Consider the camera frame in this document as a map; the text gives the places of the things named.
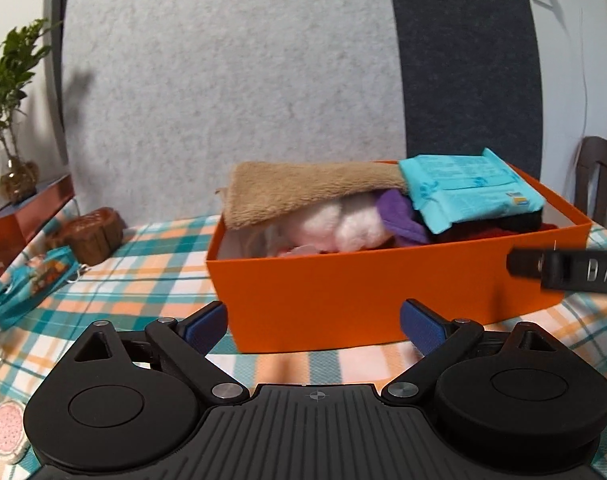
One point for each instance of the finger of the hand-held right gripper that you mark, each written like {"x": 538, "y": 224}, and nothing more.
{"x": 573, "y": 270}

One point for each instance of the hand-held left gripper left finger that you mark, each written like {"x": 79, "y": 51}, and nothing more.
{"x": 206, "y": 327}

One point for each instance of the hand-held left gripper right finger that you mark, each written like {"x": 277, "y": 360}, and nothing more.
{"x": 423, "y": 325}

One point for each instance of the orange cardboard box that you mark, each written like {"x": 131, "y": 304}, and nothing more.
{"x": 358, "y": 295}

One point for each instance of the black cloth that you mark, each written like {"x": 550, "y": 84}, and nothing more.
{"x": 503, "y": 222}

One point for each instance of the dark red cloth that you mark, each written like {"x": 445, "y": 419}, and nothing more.
{"x": 488, "y": 236}

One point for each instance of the purple fluffy cloth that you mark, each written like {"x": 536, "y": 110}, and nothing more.
{"x": 398, "y": 215}

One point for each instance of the pink cloth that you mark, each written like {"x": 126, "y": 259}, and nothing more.
{"x": 296, "y": 250}

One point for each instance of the white fluffy towel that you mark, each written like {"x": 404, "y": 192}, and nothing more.
{"x": 353, "y": 225}

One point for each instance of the teal wet wipes pack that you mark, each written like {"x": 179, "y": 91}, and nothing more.
{"x": 463, "y": 185}

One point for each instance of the tan fluffy towel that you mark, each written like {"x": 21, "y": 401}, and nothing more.
{"x": 303, "y": 185}

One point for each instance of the plaid tablecloth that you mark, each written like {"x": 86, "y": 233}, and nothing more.
{"x": 133, "y": 285}

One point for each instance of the dark wooden chair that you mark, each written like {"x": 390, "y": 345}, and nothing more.
{"x": 603, "y": 175}

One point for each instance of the brown wooden basket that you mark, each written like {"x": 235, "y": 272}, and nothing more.
{"x": 88, "y": 235}

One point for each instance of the teal snack bag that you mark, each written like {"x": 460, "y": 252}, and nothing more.
{"x": 28, "y": 280}

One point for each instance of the copper coloured box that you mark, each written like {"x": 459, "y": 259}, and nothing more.
{"x": 33, "y": 210}

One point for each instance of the pink round coaster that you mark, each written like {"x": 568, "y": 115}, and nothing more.
{"x": 6, "y": 430}

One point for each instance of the plant in glass vase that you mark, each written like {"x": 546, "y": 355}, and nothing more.
{"x": 18, "y": 180}

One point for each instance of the dark grey felt panel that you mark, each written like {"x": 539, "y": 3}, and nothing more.
{"x": 458, "y": 60}

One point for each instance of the light grey felt panel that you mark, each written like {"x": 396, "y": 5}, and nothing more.
{"x": 233, "y": 85}

